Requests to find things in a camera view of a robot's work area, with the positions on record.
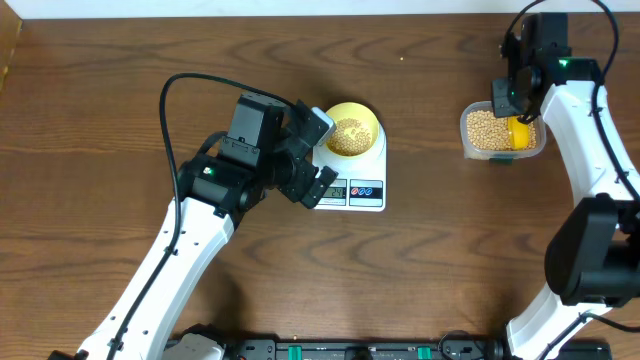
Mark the yellow plastic measuring scoop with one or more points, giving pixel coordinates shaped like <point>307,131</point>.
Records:
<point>518,134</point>

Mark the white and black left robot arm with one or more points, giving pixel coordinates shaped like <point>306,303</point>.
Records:
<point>266,147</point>

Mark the clear plastic container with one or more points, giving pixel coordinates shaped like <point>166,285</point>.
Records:
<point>471,152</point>

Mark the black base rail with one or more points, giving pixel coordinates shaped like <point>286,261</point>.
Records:
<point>196,347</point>

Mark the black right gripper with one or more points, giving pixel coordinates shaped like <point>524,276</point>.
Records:
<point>499,104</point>

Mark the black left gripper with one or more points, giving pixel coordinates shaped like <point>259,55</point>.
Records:
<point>296,188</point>

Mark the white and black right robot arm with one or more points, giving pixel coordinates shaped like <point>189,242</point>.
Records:
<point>592,263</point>

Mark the soybeans in container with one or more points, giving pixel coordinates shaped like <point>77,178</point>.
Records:
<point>486,132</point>

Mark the white digital kitchen scale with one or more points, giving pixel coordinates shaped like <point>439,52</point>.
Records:
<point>361,182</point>

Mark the pale yellow bowl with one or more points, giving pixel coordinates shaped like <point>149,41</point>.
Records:
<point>356,111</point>

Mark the soybeans in yellow bowl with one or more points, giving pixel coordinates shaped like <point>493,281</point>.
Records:
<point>351,138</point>

